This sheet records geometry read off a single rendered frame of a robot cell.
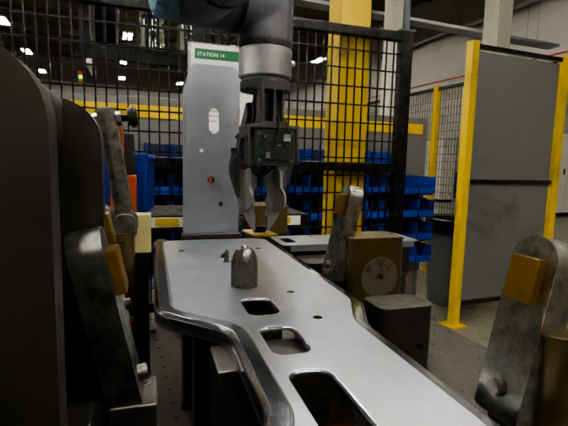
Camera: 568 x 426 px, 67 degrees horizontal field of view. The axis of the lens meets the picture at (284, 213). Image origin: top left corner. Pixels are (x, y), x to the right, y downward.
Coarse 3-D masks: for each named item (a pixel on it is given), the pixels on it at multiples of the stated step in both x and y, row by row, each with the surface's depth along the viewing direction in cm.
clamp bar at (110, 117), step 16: (96, 112) 55; (112, 112) 55; (128, 112) 56; (112, 128) 55; (112, 144) 56; (112, 160) 56; (112, 176) 56; (112, 192) 56; (128, 192) 57; (128, 208) 57
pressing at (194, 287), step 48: (192, 240) 80; (240, 240) 81; (192, 288) 50; (288, 288) 51; (336, 288) 52; (240, 336) 36; (336, 336) 37; (288, 384) 29; (336, 384) 30; (384, 384) 29; (432, 384) 29
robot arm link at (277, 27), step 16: (256, 0) 54; (272, 0) 55; (288, 0) 57; (256, 16) 55; (272, 16) 56; (288, 16) 57; (240, 32) 57; (256, 32) 56; (272, 32) 56; (288, 32) 58
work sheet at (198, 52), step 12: (192, 48) 110; (204, 48) 111; (216, 48) 112; (228, 48) 113; (192, 60) 111; (204, 60) 111; (216, 60) 112; (228, 60) 113; (240, 96) 115; (252, 96) 116; (240, 108) 116; (216, 120) 114; (240, 120) 116; (216, 132) 115
